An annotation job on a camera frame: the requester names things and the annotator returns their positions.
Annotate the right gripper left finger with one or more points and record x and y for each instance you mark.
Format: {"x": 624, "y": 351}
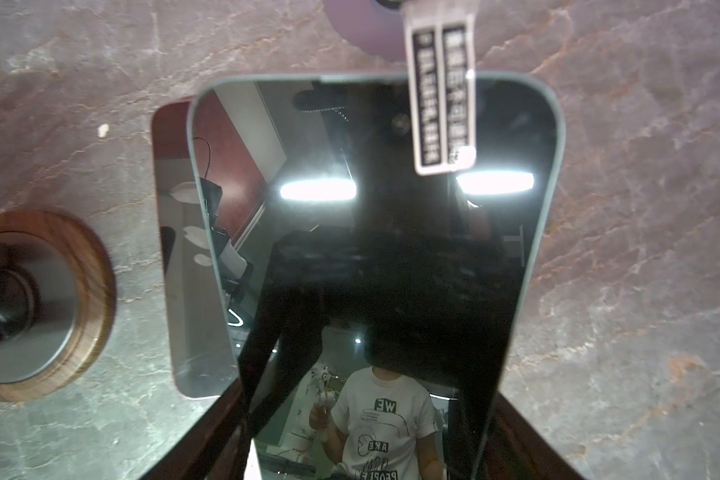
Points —
{"x": 216, "y": 447}

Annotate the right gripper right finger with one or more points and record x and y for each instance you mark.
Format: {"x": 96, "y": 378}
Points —
{"x": 513, "y": 449}

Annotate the wooden round base phone stand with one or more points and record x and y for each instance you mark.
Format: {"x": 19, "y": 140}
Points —
{"x": 57, "y": 302}

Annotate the black phone with white tag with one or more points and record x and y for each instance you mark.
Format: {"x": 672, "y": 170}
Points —
{"x": 372, "y": 301}

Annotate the purple round base phone stand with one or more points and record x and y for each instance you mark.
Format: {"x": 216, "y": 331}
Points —
{"x": 374, "y": 26}

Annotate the maroon edged reflective phone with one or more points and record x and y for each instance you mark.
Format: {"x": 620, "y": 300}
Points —
{"x": 202, "y": 357}

